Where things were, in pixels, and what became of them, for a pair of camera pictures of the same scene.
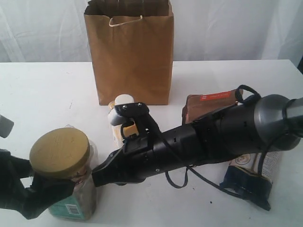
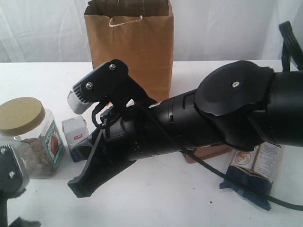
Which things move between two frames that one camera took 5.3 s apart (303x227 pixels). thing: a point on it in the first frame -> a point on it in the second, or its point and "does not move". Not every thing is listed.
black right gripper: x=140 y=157 -> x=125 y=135
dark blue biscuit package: x=242 y=177 does not move
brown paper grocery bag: x=131 y=43 does not move
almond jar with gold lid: x=66 y=152 -> x=24 y=123
